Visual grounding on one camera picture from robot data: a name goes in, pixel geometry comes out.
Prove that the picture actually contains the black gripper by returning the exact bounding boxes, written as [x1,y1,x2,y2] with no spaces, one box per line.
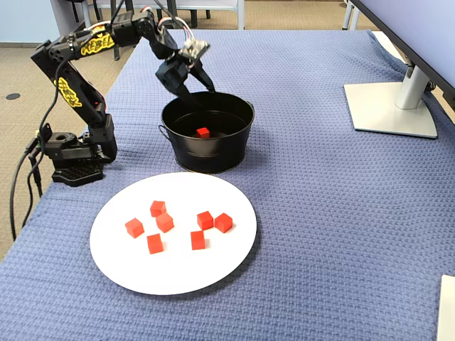
[155,58,217,109]

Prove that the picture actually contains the white round plate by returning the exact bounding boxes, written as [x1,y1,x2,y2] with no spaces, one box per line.
[89,171,258,296]

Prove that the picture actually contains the black chair legs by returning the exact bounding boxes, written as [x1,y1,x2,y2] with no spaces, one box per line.
[69,0,104,23]
[190,7,211,28]

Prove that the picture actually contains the black metal bucket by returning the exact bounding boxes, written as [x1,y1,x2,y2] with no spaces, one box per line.
[157,90,256,175]

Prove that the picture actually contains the white table with grey legs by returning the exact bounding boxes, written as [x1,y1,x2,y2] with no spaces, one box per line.
[80,0,247,36]

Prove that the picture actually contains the grey table leg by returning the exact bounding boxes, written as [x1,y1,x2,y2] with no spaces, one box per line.
[341,0,358,31]

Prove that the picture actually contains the blue woven tablecloth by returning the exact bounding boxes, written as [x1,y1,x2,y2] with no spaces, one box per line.
[0,28,455,341]

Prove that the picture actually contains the silver monitor stand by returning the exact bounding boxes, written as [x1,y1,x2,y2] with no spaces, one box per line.
[343,60,439,139]

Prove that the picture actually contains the computer monitor screen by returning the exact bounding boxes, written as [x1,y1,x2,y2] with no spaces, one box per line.
[350,0,455,102]

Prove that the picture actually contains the white flat object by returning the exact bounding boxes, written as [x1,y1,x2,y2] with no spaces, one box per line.
[436,274,455,341]

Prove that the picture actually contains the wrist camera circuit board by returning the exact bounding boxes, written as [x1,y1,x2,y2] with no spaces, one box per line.
[178,36,211,60]

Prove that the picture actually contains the thin black camera cable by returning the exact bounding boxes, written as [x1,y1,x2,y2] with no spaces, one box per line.
[37,0,178,143]

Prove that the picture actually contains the black base cable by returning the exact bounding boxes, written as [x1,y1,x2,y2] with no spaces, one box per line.
[31,156,44,199]
[9,141,40,242]

